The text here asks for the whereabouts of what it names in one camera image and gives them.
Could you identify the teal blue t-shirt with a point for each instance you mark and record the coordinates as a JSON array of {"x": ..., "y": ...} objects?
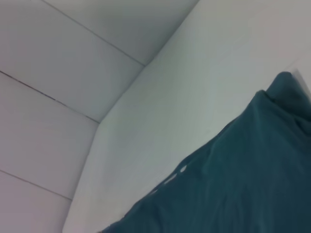
[{"x": 230, "y": 182}]

